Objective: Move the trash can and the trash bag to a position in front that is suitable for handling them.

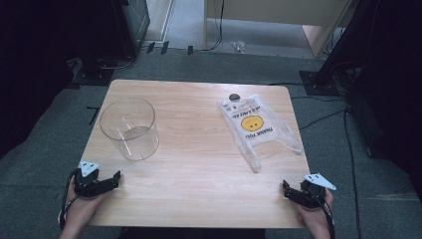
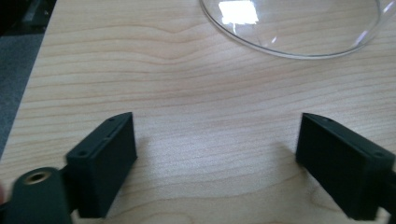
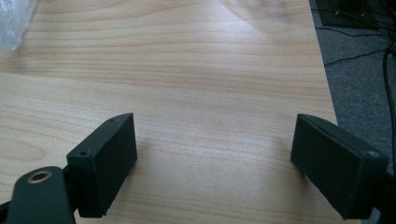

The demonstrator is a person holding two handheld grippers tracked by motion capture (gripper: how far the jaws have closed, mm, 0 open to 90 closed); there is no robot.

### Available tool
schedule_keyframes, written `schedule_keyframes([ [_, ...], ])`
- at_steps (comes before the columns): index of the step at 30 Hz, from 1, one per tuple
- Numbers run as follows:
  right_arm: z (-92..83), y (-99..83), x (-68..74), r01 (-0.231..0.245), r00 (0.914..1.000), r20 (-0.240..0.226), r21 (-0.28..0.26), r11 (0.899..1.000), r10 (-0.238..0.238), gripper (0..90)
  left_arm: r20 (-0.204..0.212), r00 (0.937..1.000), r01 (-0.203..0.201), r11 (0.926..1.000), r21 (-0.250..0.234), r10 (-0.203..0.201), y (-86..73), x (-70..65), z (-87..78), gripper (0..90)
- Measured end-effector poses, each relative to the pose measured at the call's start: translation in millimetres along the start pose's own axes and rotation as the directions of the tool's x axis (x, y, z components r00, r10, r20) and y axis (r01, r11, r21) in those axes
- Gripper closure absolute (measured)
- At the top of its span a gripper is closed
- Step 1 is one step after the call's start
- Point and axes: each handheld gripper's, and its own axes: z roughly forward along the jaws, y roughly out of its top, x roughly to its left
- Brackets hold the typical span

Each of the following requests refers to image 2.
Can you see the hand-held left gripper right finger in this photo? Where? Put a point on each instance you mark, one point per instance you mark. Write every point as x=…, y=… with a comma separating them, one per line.
x=339, y=165

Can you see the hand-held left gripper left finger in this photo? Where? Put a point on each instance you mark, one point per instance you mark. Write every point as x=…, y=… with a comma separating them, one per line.
x=102, y=168

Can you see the clear glass bowl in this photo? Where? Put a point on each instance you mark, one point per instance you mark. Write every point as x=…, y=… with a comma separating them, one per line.
x=299, y=37

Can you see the black stand base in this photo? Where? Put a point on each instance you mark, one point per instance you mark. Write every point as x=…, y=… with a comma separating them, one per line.
x=28, y=14

